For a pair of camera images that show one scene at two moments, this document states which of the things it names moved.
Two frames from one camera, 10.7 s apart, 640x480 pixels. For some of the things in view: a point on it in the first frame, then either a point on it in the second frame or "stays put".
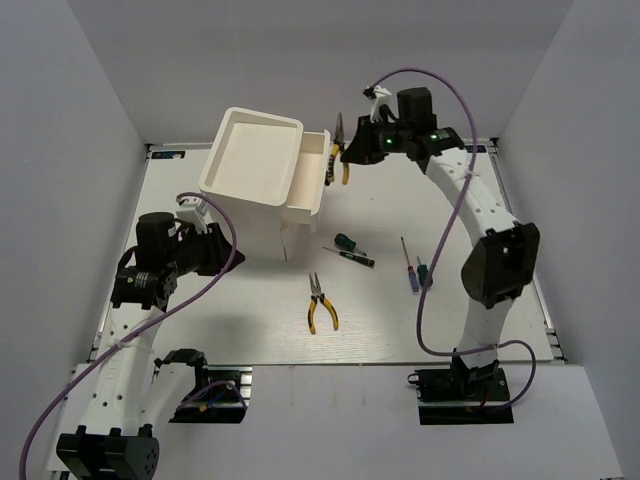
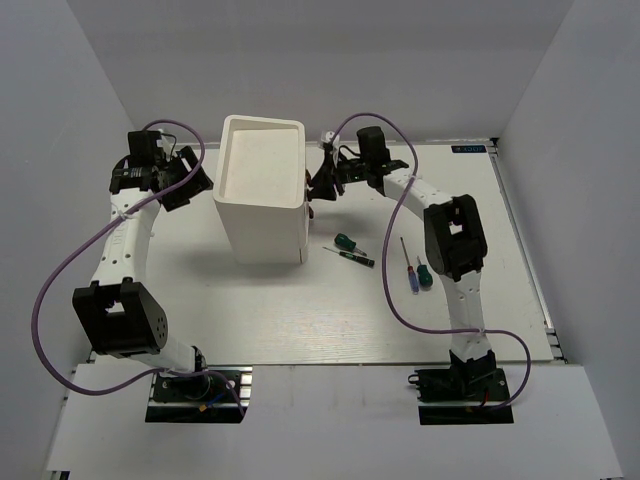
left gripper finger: (238, 259) → (179, 197)
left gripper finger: (225, 250) → (186, 161)
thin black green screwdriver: (361, 260) stays put
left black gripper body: (196, 252) → (169, 166)
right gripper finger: (357, 150) → (323, 182)
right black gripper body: (383, 139) → (347, 171)
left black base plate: (222, 395) stays put
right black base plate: (440, 400) stays put
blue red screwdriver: (412, 275) stays put
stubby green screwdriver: (343, 242) stays put
